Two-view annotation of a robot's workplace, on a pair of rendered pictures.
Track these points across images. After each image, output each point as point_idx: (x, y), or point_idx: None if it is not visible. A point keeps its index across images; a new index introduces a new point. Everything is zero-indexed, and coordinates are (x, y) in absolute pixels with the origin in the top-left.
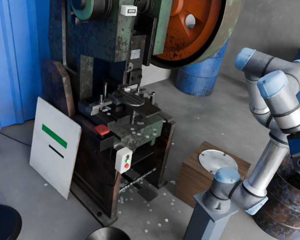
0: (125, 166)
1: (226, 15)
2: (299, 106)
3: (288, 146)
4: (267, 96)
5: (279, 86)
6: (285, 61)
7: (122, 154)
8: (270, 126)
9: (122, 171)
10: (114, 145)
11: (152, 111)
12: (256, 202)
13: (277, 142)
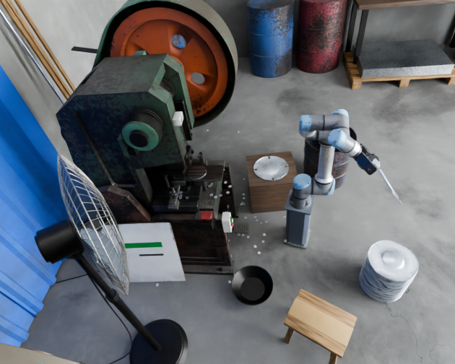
0: (232, 225)
1: (235, 66)
2: (354, 141)
3: None
4: (339, 147)
5: (344, 140)
6: (331, 116)
7: (227, 219)
8: (319, 139)
9: (231, 230)
10: (216, 218)
11: (219, 172)
12: (331, 186)
13: (328, 146)
